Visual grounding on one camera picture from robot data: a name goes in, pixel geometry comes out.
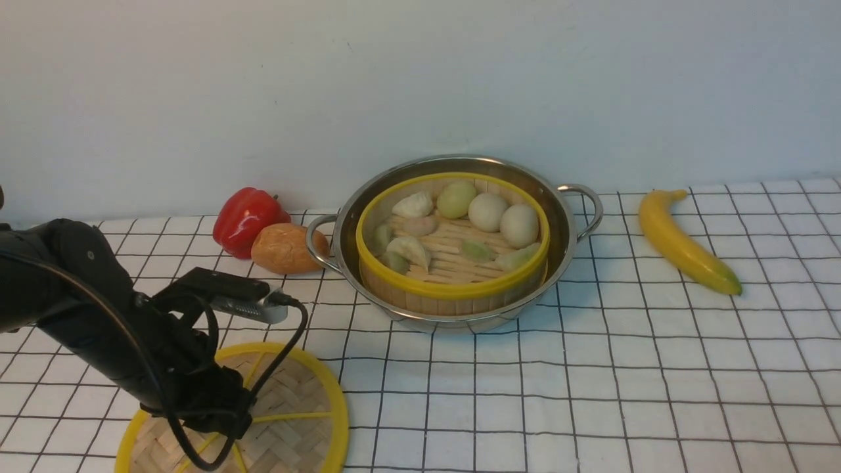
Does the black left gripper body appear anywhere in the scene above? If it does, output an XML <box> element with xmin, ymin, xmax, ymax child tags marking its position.
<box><xmin>151</xmin><ymin>292</ymin><xmax>252</xmax><ymax>439</ymax></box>

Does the bamboo steamer lid yellow rim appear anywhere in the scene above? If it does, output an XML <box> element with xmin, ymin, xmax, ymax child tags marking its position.
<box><xmin>114</xmin><ymin>348</ymin><xmax>350</xmax><ymax>472</ymax></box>

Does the bamboo steamer basket yellow rim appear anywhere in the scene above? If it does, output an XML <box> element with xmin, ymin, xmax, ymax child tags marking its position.
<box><xmin>355</xmin><ymin>173</ymin><xmax>553</xmax><ymax>317</ymax></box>

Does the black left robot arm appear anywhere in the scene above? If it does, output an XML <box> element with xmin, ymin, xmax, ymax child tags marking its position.
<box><xmin>2</xmin><ymin>219</ymin><xmax>252</xmax><ymax>438</ymax></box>

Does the brown potato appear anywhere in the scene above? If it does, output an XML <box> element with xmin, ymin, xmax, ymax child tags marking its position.
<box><xmin>250</xmin><ymin>223</ymin><xmax>321</xmax><ymax>275</ymax></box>

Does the red bell pepper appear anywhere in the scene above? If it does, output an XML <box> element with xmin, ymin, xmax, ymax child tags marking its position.
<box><xmin>212</xmin><ymin>187</ymin><xmax>292</xmax><ymax>260</ymax></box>

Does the green dumpling lower left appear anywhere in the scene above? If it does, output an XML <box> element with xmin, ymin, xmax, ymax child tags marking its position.
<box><xmin>379</xmin><ymin>251</ymin><xmax>411</xmax><ymax>275</ymax></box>

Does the green dumpling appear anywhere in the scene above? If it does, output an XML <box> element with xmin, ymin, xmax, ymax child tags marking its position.
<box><xmin>460</xmin><ymin>239</ymin><xmax>497</xmax><ymax>264</ymax></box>
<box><xmin>493</xmin><ymin>242</ymin><xmax>541</xmax><ymax>273</ymax></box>
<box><xmin>379</xmin><ymin>251</ymin><xmax>411</xmax><ymax>275</ymax></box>
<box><xmin>369</xmin><ymin>223</ymin><xmax>393</xmax><ymax>257</ymax></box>

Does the green dumpling upper left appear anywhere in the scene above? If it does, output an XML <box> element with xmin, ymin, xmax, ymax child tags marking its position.
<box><xmin>369</xmin><ymin>223</ymin><xmax>393</xmax><ymax>257</ymax></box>

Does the white crescent dumpling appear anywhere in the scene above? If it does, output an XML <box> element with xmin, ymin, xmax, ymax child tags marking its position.
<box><xmin>386</xmin><ymin>236</ymin><xmax>432</xmax><ymax>271</ymax></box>

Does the pink shrimp dumpling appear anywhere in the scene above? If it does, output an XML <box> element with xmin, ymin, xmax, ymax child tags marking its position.
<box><xmin>402</xmin><ymin>215</ymin><xmax>439</xmax><ymax>238</ymax></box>

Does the white pleated dumpling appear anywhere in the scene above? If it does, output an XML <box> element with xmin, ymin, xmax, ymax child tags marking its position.
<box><xmin>392</xmin><ymin>191</ymin><xmax>434</xmax><ymax>219</ymax></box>

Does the green dumpling centre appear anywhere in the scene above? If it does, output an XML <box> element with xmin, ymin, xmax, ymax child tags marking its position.
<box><xmin>460</xmin><ymin>239</ymin><xmax>497</xmax><ymax>264</ymax></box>

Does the pale green round bun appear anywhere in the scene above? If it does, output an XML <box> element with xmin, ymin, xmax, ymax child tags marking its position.
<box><xmin>436</xmin><ymin>180</ymin><xmax>478</xmax><ymax>219</ymax></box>

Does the white round bun upper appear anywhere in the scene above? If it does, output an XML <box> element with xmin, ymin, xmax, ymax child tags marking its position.
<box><xmin>468</xmin><ymin>192</ymin><xmax>509</xmax><ymax>233</ymax></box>

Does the white round bun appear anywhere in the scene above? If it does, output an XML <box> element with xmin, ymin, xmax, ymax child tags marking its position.
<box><xmin>468</xmin><ymin>192</ymin><xmax>509</xmax><ymax>233</ymax></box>
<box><xmin>499</xmin><ymin>204</ymin><xmax>539</xmax><ymax>249</ymax></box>

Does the green dumpling right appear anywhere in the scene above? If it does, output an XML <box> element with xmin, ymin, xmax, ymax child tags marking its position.
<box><xmin>493</xmin><ymin>242</ymin><xmax>541</xmax><ymax>273</ymax></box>

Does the white round bun lower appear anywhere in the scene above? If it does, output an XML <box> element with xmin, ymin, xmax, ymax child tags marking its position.
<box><xmin>499</xmin><ymin>204</ymin><xmax>539</xmax><ymax>249</ymax></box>

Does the white checkered tablecloth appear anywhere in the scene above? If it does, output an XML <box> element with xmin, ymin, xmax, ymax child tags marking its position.
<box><xmin>0</xmin><ymin>177</ymin><xmax>841</xmax><ymax>473</ymax></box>

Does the yellow banana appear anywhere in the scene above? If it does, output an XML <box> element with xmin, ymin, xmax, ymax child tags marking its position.
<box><xmin>639</xmin><ymin>189</ymin><xmax>742</xmax><ymax>296</ymax></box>

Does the black left camera cable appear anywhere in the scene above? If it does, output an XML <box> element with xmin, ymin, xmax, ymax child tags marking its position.
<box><xmin>0</xmin><ymin>250</ymin><xmax>309</xmax><ymax>472</ymax></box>

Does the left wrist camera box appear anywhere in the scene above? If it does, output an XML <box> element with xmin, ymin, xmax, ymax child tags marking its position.
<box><xmin>152</xmin><ymin>267</ymin><xmax>292</xmax><ymax>326</ymax></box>

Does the stainless steel two-handled pot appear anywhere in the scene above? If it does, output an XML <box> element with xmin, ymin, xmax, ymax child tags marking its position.
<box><xmin>306</xmin><ymin>154</ymin><xmax>604</xmax><ymax>333</ymax></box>

